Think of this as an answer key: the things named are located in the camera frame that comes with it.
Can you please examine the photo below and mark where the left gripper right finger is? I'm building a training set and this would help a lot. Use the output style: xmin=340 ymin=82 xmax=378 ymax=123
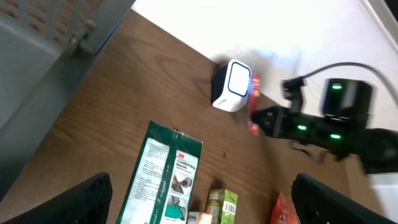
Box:
xmin=292 ymin=173 xmax=396 ymax=224

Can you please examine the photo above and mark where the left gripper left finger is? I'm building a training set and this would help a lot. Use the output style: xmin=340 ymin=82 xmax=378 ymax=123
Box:
xmin=4 ymin=172 xmax=113 ymax=224

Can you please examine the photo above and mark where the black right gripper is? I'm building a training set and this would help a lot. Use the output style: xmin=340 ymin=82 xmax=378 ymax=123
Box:
xmin=250 ymin=77 xmax=323 ymax=146

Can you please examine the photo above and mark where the red snack bag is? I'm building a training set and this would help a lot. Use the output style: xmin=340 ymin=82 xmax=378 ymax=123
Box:
xmin=269 ymin=193 xmax=299 ymax=224

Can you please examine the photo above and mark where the green white snack bag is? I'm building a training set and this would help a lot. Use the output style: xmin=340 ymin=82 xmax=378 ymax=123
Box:
xmin=116 ymin=121 xmax=203 ymax=224

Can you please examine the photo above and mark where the green juice carton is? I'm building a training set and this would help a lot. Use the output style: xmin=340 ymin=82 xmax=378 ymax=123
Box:
xmin=206 ymin=189 xmax=238 ymax=224

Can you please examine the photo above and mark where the orange juice carton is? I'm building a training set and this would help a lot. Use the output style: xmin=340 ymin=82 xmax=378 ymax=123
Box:
xmin=187 ymin=212 xmax=213 ymax=224

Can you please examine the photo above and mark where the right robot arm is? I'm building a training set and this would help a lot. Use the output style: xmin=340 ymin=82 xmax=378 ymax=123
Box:
xmin=251 ymin=78 xmax=397 ymax=174

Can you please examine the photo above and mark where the white barcode scanner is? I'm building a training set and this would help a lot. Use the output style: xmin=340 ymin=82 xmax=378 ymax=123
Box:
xmin=211 ymin=59 xmax=252 ymax=112

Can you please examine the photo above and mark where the grey plastic laundry basket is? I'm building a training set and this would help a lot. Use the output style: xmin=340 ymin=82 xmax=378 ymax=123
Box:
xmin=1 ymin=0 xmax=135 ymax=195

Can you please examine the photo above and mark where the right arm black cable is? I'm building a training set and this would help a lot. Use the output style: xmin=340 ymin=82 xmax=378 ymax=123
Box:
xmin=303 ymin=62 xmax=398 ymax=106

